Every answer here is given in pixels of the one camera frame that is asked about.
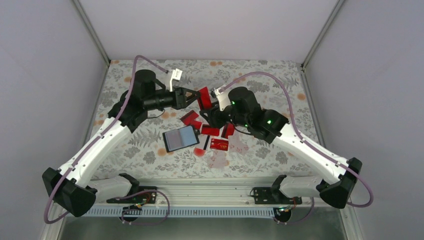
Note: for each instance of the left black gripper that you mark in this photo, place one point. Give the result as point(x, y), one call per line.
point(179, 102)

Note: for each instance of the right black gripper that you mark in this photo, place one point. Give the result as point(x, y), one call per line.
point(215, 118)

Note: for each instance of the black leather card holder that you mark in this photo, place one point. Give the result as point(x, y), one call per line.
point(180, 138)

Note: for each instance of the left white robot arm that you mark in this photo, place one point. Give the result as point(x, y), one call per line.
point(71, 185)

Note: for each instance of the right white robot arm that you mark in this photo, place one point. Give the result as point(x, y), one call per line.
point(335, 178)

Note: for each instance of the red VIP card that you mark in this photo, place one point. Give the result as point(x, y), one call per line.
point(228, 130)

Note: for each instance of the red card left pair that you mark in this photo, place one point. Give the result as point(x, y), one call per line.
point(190, 119)

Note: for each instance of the white floral card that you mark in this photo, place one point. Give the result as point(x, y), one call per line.
point(219, 159)

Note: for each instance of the red chip card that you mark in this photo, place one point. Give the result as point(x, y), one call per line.
point(219, 144)

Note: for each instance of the red card black stripe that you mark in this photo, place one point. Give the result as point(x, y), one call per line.
point(209, 130)

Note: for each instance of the white card red circle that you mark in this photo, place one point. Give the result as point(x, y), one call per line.
point(201, 148)

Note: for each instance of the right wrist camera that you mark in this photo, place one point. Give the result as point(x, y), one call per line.
point(238, 96)

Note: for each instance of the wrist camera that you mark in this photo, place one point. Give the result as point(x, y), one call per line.
point(238, 96)
point(147, 86)

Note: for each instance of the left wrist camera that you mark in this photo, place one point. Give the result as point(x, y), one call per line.
point(147, 86)

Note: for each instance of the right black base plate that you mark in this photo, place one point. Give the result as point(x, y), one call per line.
point(265, 196)

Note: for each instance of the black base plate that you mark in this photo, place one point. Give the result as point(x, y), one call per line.
point(143, 195)
point(265, 196)

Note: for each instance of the aluminium rail frame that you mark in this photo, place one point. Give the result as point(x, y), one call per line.
point(228, 192)

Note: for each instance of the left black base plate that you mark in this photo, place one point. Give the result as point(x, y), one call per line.
point(143, 195)

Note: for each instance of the grey slotted cable duct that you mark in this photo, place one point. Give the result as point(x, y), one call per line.
point(182, 212)

